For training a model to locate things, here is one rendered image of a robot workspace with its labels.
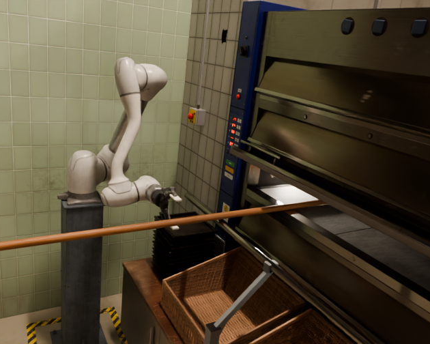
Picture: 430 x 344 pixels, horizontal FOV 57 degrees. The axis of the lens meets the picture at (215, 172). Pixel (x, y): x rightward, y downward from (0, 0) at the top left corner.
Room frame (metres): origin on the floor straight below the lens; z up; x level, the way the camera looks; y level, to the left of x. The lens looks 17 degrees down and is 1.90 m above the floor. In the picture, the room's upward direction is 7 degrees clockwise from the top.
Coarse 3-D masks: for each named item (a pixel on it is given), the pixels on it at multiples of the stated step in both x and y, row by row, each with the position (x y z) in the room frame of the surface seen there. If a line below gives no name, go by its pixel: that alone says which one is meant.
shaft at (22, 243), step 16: (256, 208) 1.74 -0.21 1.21; (272, 208) 1.78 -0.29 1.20; (288, 208) 1.83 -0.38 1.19; (144, 224) 1.44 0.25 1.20; (160, 224) 1.48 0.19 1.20; (176, 224) 1.51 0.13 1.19; (16, 240) 1.21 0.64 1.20; (32, 240) 1.22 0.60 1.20; (48, 240) 1.25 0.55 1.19; (64, 240) 1.28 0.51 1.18
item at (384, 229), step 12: (240, 156) 1.93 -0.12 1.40; (264, 156) 2.03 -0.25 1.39; (264, 168) 1.76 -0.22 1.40; (288, 168) 1.86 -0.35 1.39; (288, 180) 1.62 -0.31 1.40; (312, 180) 1.69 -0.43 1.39; (312, 192) 1.49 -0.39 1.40; (336, 192) 1.56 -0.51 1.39; (336, 204) 1.38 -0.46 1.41; (360, 204) 1.45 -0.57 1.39; (360, 216) 1.29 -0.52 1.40; (384, 216) 1.34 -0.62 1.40; (384, 228) 1.21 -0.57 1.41; (408, 228) 1.26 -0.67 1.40; (420, 228) 1.30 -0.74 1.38; (408, 240) 1.13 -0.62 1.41; (420, 252) 1.09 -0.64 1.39
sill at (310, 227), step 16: (256, 192) 2.04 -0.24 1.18; (304, 224) 1.70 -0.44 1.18; (320, 240) 1.60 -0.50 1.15; (336, 240) 1.56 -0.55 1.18; (352, 256) 1.45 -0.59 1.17; (368, 256) 1.45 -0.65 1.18; (368, 272) 1.38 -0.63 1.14; (384, 272) 1.33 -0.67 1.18; (400, 288) 1.26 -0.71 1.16; (416, 288) 1.24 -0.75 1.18
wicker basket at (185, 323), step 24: (240, 264) 1.98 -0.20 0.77; (168, 288) 1.73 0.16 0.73; (192, 288) 1.89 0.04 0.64; (216, 288) 1.97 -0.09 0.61; (264, 288) 1.78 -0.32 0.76; (288, 288) 1.67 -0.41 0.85; (168, 312) 1.71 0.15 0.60; (192, 312) 1.75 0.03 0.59; (216, 312) 1.78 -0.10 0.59; (240, 312) 1.80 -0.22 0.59; (264, 312) 1.72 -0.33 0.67; (288, 312) 1.52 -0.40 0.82; (192, 336) 1.49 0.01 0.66; (240, 336) 1.40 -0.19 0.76
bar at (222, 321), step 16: (224, 224) 1.60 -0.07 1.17; (240, 240) 1.47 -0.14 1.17; (256, 256) 1.38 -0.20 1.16; (272, 272) 1.32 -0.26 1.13; (256, 288) 1.28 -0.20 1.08; (304, 288) 1.17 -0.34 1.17; (240, 304) 1.25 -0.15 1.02; (320, 304) 1.09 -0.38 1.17; (224, 320) 1.22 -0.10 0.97; (336, 320) 1.02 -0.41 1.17; (208, 336) 1.19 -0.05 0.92; (352, 336) 0.97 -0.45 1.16
